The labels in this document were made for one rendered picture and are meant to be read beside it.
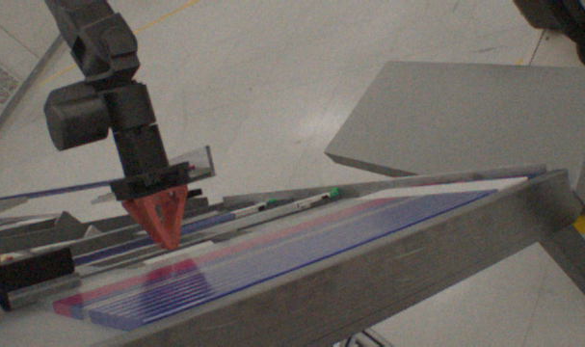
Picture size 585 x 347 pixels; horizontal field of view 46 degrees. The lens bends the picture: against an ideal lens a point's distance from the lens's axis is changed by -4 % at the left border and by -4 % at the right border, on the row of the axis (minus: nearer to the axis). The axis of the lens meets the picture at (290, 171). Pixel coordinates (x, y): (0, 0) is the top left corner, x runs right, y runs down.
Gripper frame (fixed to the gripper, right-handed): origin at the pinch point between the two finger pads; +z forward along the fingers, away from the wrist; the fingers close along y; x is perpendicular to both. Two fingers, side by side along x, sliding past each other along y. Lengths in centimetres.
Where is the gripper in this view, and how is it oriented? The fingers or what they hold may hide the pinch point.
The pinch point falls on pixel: (168, 242)
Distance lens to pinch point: 89.6
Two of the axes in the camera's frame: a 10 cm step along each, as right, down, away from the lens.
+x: 7.3, -2.6, 6.3
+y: 6.3, -1.0, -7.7
